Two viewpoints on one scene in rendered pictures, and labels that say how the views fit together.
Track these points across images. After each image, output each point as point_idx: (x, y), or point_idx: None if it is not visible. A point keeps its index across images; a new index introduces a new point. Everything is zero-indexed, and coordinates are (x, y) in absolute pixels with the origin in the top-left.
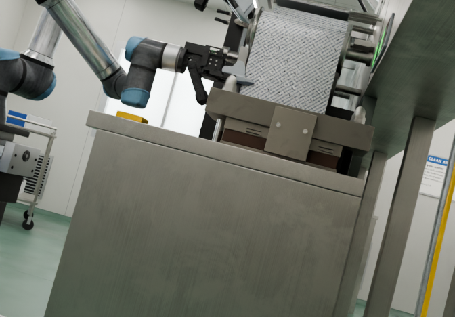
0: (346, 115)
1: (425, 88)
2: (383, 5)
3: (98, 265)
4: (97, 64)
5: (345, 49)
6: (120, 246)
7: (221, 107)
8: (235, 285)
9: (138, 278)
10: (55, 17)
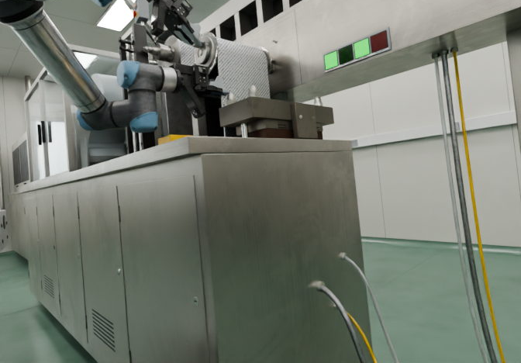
0: None
1: (348, 79)
2: (251, 33)
3: (245, 278)
4: (88, 95)
5: (270, 62)
6: (254, 252)
7: (263, 112)
8: (322, 236)
9: (273, 269)
10: (36, 40)
